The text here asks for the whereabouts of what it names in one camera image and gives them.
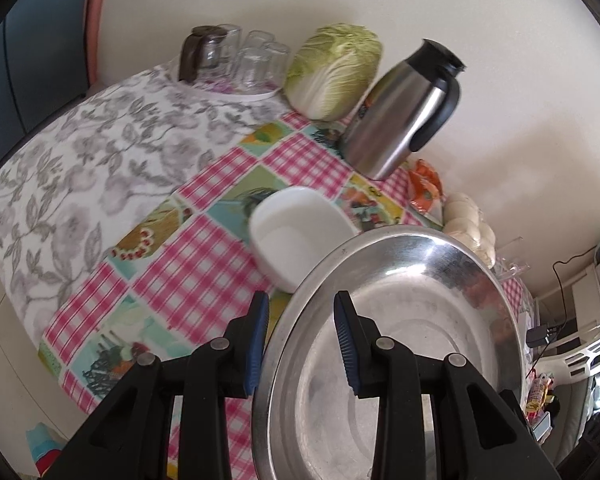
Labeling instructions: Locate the bag of white steamed buns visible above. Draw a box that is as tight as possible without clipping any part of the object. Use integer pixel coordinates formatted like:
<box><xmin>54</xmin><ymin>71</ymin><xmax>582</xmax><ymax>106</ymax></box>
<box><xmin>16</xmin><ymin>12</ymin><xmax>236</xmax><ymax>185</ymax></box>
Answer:
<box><xmin>442</xmin><ymin>191</ymin><xmax>497</xmax><ymax>268</ymax></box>

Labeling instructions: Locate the clear glass mug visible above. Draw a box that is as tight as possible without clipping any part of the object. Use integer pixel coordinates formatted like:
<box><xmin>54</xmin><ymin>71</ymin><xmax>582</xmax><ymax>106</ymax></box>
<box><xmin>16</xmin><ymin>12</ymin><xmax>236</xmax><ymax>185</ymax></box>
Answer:
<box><xmin>492</xmin><ymin>235</ymin><xmax>531</xmax><ymax>281</ymax></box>

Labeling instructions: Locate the yellow snack packet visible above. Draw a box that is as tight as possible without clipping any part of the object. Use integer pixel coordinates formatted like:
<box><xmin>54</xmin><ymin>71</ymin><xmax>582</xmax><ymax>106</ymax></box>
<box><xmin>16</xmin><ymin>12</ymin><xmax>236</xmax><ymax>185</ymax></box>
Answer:
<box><xmin>525</xmin><ymin>372</ymin><xmax>556</xmax><ymax>413</ymax></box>

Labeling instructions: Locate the clear drinking glass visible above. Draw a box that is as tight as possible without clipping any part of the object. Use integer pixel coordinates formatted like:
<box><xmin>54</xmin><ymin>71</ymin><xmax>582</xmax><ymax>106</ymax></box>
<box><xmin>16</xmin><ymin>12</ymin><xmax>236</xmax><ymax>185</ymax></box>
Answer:
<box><xmin>236</xmin><ymin>42</ymin><xmax>291</xmax><ymax>92</ymax></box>
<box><xmin>241</xmin><ymin>30</ymin><xmax>277</xmax><ymax>53</ymax></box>
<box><xmin>215</xmin><ymin>24</ymin><xmax>243</xmax><ymax>78</ymax></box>

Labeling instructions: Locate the black power adapter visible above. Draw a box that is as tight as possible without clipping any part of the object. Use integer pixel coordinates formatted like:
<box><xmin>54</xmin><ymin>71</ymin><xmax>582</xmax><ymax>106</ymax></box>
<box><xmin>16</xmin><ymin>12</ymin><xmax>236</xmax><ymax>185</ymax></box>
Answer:
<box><xmin>526</xmin><ymin>324</ymin><xmax>563</xmax><ymax>347</ymax></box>

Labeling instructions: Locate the pink wooden panel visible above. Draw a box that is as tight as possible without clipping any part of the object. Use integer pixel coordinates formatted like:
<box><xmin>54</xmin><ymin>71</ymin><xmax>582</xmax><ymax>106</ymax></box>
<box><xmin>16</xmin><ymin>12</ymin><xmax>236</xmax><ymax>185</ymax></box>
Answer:
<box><xmin>86</xmin><ymin>0</ymin><xmax>114</xmax><ymax>92</ymax></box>

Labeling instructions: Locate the white lattice chair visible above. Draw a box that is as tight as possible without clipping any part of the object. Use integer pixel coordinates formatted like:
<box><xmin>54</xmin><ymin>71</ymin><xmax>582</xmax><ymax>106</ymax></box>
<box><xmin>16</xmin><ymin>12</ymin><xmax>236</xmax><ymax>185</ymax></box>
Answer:
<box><xmin>562</xmin><ymin>327</ymin><xmax>600</xmax><ymax>386</ymax></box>

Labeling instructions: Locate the pink checked picture tablecloth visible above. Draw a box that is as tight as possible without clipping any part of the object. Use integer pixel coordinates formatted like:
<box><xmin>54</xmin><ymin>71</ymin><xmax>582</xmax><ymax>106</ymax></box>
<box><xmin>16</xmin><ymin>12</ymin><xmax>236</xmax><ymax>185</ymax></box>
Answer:
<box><xmin>37</xmin><ymin>110</ymin><xmax>536</xmax><ymax>480</ymax></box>

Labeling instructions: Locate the dark blue cabinet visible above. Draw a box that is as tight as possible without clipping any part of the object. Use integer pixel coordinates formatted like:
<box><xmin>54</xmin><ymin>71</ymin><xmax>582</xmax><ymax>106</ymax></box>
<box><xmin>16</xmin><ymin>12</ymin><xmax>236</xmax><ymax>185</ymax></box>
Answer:
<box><xmin>0</xmin><ymin>0</ymin><xmax>97</xmax><ymax>136</ymax></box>

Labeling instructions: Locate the cream wooden shelf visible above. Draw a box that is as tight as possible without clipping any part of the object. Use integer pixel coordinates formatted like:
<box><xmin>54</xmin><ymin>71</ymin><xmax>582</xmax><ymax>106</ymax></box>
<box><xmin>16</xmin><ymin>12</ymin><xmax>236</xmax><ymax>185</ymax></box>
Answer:
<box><xmin>570</xmin><ymin>260</ymin><xmax>600</xmax><ymax>331</ymax></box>

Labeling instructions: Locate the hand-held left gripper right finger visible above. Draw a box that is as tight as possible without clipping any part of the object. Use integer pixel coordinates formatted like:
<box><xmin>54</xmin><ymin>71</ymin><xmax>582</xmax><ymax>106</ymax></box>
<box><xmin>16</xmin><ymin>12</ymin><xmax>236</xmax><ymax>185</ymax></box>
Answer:
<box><xmin>333</xmin><ymin>290</ymin><xmax>561</xmax><ymax>480</ymax></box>

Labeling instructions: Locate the orange and clear snack packet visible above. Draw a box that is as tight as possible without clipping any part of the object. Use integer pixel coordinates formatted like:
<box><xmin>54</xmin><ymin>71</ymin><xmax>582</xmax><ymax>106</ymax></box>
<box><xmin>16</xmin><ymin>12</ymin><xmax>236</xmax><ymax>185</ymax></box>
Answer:
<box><xmin>409</xmin><ymin>175</ymin><xmax>443</xmax><ymax>214</ymax></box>

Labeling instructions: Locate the large stainless steel plate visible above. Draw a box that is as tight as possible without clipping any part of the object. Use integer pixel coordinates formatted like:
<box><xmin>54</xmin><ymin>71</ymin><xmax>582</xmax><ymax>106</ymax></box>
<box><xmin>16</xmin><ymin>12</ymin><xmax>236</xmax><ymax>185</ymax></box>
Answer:
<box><xmin>252</xmin><ymin>225</ymin><xmax>526</xmax><ymax>480</ymax></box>

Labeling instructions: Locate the napa cabbage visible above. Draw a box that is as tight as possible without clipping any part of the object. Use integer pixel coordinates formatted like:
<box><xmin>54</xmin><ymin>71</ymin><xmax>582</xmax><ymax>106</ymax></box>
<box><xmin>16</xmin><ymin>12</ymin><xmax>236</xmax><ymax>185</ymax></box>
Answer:
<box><xmin>284</xmin><ymin>23</ymin><xmax>384</xmax><ymax>122</ymax></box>

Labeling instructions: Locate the black adapter cable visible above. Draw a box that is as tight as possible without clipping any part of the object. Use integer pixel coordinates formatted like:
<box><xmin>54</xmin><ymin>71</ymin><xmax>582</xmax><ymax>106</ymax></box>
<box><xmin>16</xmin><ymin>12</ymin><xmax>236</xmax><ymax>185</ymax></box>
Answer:
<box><xmin>550</xmin><ymin>244</ymin><xmax>600</xmax><ymax>333</ymax></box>

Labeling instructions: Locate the white round tray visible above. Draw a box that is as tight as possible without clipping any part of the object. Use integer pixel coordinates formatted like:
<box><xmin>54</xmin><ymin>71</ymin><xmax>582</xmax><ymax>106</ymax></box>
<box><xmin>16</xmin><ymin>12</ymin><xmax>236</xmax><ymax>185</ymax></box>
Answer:
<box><xmin>172</xmin><ymin>72</ymin><xmax>284</xmax><ymax>101</ymax></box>

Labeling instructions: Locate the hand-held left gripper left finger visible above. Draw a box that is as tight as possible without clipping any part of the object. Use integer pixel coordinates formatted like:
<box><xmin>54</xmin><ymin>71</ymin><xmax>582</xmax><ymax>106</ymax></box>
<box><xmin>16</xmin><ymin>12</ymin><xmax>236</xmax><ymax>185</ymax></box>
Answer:
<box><xmin>45</xmin><ymin>290</ymin><xmax>271</xmax><ymax>480</ymax></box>

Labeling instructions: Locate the stainless steel thermos jug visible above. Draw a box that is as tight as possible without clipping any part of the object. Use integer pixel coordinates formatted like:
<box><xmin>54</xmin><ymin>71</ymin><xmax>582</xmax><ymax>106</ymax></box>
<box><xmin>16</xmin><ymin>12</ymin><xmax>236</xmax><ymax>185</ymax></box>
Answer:
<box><xmin>341</xmin><ymin>38</ymin><xmax>467</xmax><ymax>181</ymax></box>

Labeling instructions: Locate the plain white bowl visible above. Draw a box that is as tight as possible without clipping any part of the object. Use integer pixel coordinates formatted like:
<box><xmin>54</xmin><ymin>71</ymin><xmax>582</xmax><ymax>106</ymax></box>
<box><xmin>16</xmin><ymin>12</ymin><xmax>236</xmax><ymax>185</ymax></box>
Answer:
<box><xmin>248</xmin><ymin>186</ymin><xmax>361</xmax><ymax>293</ymax></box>

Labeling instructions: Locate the teal and red box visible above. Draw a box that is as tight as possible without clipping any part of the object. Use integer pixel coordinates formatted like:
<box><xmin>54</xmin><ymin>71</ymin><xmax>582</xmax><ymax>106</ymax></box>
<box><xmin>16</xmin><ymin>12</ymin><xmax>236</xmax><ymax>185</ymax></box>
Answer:
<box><xmin>26</xmin><ymin>422</ymin><xmax>64</xmax><ymax>479</ymax></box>

